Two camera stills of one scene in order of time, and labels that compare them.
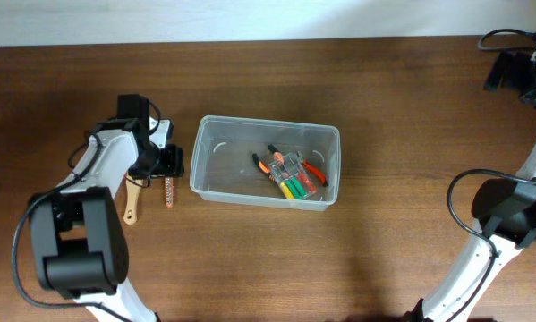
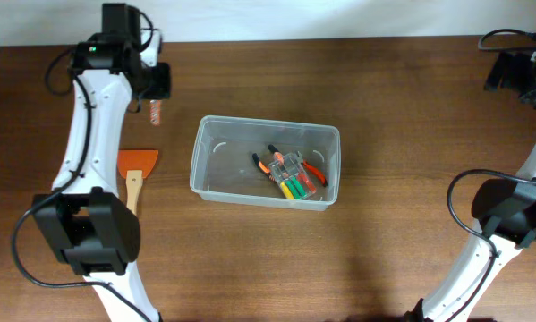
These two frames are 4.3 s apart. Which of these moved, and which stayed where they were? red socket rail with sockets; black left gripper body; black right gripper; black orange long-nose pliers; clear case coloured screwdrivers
Moved: black left gripper body; red socket rail with sockets
Stayed: clear case coloured screwdrivers; black right gripper; black orange long-nose pliers
